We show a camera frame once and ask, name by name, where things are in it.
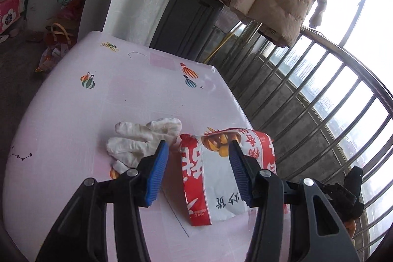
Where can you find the metal balcony railing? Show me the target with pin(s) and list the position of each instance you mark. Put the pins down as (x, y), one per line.
(359, 77)

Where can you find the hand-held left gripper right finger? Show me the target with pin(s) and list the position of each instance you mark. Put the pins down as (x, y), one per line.
(241, 176)

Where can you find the pile of clothes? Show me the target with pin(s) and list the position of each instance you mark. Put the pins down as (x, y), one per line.
(72, 1)

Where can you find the orange print plastic bag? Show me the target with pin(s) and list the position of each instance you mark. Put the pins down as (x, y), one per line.
(49, 61)

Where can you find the white glove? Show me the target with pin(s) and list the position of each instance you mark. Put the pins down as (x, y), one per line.
(132, 142)

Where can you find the red white snack packet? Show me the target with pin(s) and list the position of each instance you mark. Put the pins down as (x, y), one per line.
(211, 176)

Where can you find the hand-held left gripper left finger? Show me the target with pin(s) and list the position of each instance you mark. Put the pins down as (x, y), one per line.
(156, 176)

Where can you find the pink floral cushion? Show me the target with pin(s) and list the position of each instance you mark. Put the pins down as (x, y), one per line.
(9, 15)

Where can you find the balloon print tablecloth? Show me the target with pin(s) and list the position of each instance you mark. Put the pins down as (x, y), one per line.
(92, 114)

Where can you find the dark cabinet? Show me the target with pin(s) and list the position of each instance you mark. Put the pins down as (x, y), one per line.
(181, 22)

